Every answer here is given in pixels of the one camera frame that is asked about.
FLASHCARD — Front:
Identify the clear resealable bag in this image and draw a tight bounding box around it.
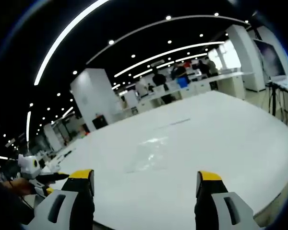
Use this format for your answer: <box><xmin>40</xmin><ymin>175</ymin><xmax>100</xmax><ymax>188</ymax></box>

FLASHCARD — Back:
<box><xmin>124</xmin><ymin>118</ymin><xmax>192</xmax><ymax>173</ymax></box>

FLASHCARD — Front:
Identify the white square pillar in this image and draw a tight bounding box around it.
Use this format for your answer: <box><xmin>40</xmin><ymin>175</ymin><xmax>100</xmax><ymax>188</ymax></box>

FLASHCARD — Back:
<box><xmin>70</xmin><ymin>68</ymin><xmax>123</xmax><ymax>132</ymax></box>

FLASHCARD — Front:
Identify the black tripod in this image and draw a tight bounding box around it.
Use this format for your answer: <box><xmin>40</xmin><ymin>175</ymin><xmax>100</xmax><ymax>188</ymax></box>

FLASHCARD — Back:
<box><xmin>265</xmin><ymin>82</ymin><xmax>288</xmax><ymax>117</ymax></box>

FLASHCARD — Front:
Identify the long white counter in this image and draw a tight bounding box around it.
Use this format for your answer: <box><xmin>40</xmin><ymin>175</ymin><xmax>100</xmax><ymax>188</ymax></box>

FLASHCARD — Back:
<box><xmin>121</xmin><ymin>71</ymin><xmax>255</xmax><ymax>113</ymax></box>

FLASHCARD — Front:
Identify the long curved ceiling light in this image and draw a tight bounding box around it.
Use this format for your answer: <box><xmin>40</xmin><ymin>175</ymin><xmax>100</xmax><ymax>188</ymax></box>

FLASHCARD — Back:
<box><xmin>34</xmin><ymin>0</ymin><xmax>111</xmax><ymax>86</ymax></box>

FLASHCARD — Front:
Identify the dark display panel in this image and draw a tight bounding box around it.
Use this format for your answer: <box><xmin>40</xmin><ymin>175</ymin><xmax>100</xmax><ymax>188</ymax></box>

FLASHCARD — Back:
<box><xmin>253</xmin><ymin>38</ymin><xmax>287</xmax><ymax>78</ymax></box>

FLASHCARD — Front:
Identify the long ceiling light strip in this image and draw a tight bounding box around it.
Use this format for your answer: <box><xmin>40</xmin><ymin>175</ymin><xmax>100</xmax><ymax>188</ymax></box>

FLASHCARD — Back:
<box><xmin>114</xmin><ymin>41</ymin><xmax>226</xmax><ymax>78</ymax></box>

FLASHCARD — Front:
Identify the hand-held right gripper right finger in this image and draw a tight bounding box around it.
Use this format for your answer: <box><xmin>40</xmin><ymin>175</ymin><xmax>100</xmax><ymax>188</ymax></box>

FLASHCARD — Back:
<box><xmin>194</xmin><ymin>170</ymin><xmax>260</xmax><ymax>230</ymax></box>

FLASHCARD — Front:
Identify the wide white pillar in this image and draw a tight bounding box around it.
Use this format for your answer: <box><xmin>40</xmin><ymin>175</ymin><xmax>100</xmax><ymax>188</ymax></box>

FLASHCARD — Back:
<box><xmin>226</xmin><ymin>23</ymin><xmax>266</xmax><ymax>92</ymax></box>

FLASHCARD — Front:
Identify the black box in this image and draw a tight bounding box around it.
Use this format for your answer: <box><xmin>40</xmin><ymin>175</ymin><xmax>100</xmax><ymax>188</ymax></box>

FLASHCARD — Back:
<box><xmin>92</xmin><ymin>115</ymin><xmax>109</xmax><ymax>130</ymax></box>

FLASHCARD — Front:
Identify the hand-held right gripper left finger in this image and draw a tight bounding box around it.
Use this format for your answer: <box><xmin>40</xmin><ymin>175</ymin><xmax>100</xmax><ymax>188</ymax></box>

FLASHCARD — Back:
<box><xmin>23</xmin><ymin>169</ymin><xmax>96</xmax><ymax>230</ymax></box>

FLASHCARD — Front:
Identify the person's left hand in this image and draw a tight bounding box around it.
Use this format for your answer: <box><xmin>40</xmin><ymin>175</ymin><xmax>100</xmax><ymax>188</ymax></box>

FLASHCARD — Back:
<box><xmin>0</xmin><ymin>178</ymin><xmax>37</xmax><ymax>196</ymax></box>

